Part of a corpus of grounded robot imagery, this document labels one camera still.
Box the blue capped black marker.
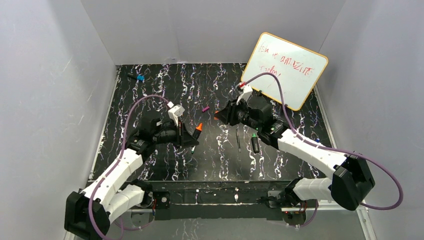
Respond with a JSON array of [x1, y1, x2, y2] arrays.
[[127, 73, 145, 82]]

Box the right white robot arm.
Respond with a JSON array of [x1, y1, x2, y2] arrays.
[[214, 100, 376, 211]]

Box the green tipped black highlighter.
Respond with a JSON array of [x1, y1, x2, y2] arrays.
[[250, 133, 260, 154]]

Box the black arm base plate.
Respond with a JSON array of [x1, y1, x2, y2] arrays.
[[77, 180, 319, 221]]

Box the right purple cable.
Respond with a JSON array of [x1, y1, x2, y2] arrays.
[[239, 72, 404, 228]]

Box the orange black highlighter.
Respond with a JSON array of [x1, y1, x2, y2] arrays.
[[192, 123, 203, 140]]

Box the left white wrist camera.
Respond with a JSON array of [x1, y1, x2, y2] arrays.
[[166, 101, 185, 127]]

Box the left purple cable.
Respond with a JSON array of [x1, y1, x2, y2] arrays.
[[88, 95, 171, 240]]

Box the purple cable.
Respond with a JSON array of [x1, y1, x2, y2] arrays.
[[239, 72, 404, 228], [88, 95, 171, 240]]

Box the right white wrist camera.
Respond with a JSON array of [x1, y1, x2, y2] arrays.
[[236, 82, 253, 105]]

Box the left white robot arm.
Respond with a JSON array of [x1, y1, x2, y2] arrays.
[[64, 118, 203, 240]]

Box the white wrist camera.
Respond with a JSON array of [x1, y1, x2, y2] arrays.
[[166, 101, 185, 127], [236, 82, 253, 105]]

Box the yellow framed whiteboard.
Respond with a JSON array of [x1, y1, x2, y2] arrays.
[[241, 32, 329, 111]]

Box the black ballpoint pen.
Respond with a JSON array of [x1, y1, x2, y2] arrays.
[[236, 128, 241, 153]]

